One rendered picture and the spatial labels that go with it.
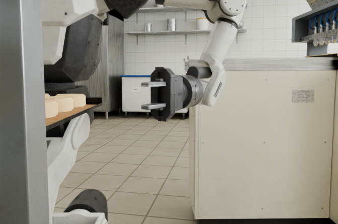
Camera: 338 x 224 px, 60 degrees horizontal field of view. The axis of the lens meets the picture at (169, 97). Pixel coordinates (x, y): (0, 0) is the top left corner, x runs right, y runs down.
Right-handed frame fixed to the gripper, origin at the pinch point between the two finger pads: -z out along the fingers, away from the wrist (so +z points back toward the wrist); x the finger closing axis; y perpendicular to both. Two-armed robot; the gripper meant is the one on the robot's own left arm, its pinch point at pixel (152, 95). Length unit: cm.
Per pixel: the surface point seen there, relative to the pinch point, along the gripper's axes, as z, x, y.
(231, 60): 85, 11, -11
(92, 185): 95, -78, -118
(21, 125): -43.0, 1.8, 19.4
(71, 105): -23.7, 0.0, 1.4
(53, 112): -29.2, -0.1, 4.3
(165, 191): 115, -78, -67
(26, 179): -42.9, -1.6, 19.5
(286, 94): 98, -6, 12
